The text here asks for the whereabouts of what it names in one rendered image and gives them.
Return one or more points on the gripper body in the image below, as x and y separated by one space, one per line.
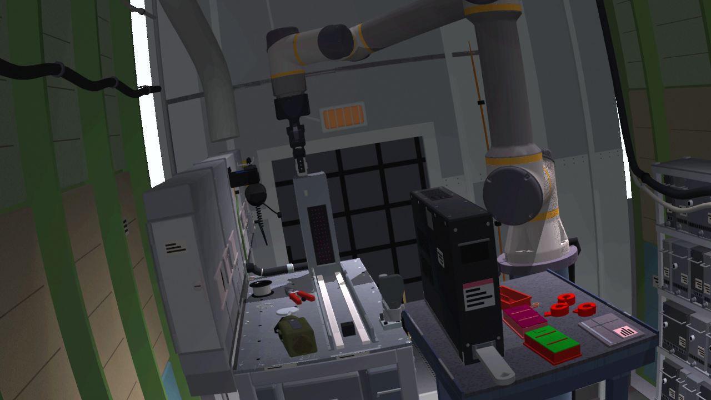
291 106

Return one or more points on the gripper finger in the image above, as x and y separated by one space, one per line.
296 161
303 160

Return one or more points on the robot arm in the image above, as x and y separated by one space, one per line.
505 83

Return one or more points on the grey rear connector panel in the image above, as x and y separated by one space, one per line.
311 191

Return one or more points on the grey hold-down clamp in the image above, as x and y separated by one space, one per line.
390 297

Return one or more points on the black box avionics unit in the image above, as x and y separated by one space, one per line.
444 261

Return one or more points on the grey metal shelf rack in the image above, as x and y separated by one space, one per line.
266 339

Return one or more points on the grey flat unit lug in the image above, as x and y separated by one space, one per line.
497 366

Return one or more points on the dark blue cart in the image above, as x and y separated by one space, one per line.
555 378

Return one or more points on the orange grille lamp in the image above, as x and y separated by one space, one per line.
343 116

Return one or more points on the black handset microphone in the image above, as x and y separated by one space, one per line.
256 195

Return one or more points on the black small box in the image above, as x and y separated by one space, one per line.
244 176

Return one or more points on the grey avionics box stack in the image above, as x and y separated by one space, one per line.
225 222

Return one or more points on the white flat disc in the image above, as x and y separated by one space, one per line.
287 311

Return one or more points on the large grey avionics box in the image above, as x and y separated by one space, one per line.
183 278

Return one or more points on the olive green pouch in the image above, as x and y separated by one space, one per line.
296 335

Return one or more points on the red open tray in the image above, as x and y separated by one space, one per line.
512 297

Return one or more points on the red box magenta lid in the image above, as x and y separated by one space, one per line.
525 319

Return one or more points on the red tag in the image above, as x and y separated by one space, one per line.
557 310
566 299
585 309

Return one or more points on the red box green lid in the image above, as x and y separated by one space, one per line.
551 343

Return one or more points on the grey clipboard pink label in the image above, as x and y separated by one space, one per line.
610 329

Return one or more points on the grey equipment rack black units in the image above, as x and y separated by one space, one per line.
683 289

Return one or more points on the grey air duct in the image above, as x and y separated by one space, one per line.
208 66

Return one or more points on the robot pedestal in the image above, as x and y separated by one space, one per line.
566 260

